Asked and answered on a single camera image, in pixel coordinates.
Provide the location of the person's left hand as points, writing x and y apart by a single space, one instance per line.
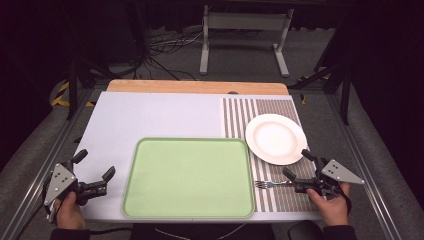
69 213

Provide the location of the grey metal stand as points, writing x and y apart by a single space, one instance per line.
245 21

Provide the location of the person's dark torso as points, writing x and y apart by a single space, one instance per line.
200 232

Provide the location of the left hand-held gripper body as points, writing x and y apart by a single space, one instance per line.
59 181

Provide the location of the white round plate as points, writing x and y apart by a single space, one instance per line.
276 139

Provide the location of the wooden table board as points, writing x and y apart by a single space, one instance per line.
186 86

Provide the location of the aluminium frame rail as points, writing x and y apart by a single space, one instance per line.
363 160
40 173

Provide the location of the black tripod stand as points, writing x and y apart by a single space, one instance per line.
345 90
71 83

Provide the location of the striped woven placemat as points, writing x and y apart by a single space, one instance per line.
240 113

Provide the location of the person's right hand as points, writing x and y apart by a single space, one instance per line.
328 206

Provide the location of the silver fork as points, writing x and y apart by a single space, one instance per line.
268 184

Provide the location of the white table cover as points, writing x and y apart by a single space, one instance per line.
160 115

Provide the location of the light green tray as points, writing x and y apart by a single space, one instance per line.
189 178

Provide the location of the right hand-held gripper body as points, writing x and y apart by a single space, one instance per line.
336 174

